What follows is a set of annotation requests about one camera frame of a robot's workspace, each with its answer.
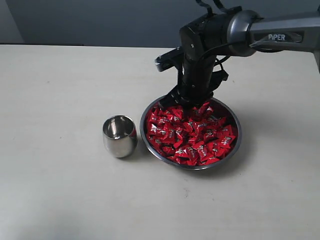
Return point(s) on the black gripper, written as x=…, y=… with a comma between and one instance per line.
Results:
x=196, y=85

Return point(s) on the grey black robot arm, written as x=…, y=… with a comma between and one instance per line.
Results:
x=233, y=33

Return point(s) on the metal bowl of red candies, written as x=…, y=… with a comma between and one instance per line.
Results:
x=223, y=111

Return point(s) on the stainless steel cup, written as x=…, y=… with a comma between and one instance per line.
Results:
x=120, y=136

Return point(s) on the red wrapped candy centre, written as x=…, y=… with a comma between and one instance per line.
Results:
x=197, y=126

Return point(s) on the red wrapped candy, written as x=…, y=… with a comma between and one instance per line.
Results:
x=187, y=156
x=197, y=126
x=154, y=130
x=226, y=141

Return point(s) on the red wrapped candy left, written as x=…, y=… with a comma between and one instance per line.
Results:
x=154, y=130

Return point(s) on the red wrapped candy front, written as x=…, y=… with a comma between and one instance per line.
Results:
x=187, y=156

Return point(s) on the red wrapped candy right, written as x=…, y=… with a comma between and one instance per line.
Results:
x=226, y=141

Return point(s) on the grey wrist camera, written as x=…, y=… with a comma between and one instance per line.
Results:
x=172, y=58

